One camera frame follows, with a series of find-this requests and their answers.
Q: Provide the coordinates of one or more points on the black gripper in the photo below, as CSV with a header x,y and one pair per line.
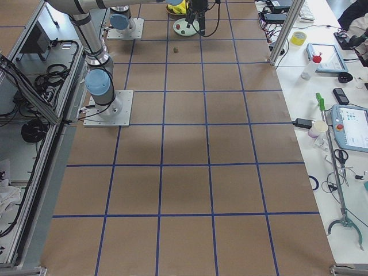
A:
x,y
199,4

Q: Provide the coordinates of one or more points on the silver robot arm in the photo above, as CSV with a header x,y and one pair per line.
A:
x,y
99,80
173,7

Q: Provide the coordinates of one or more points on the light green round plate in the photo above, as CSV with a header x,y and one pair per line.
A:
x,y
189,31

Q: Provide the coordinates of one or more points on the yellow banana bunch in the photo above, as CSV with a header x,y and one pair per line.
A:
x,y
178,7

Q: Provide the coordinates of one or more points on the brown wicker basket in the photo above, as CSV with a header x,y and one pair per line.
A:
x,y
172,10

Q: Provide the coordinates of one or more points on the yellow tape roll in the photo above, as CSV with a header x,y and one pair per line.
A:
x,y
298,38

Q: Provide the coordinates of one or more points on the clear bottle red cap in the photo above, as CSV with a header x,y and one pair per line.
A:
x,y
311,68

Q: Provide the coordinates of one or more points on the teach pendant far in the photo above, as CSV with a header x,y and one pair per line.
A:
x,y
331,60

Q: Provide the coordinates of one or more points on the teach pendant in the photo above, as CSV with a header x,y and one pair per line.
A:
x,y
350,127
331,60

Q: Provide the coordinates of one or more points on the black power adapter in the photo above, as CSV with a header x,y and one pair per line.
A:
x,y
302,123

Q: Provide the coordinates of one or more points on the white paper cup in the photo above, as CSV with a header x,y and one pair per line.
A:
x,y
318,128

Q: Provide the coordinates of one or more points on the teach pendant near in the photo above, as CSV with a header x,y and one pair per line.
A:
x,y
350,127

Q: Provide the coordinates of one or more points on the black scissors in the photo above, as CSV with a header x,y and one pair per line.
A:
x,y
342,156

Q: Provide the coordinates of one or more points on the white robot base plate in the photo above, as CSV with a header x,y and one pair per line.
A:
x,y
117,114
135,28

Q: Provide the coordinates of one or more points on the aluminium frame post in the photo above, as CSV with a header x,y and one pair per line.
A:
x,y
285,30

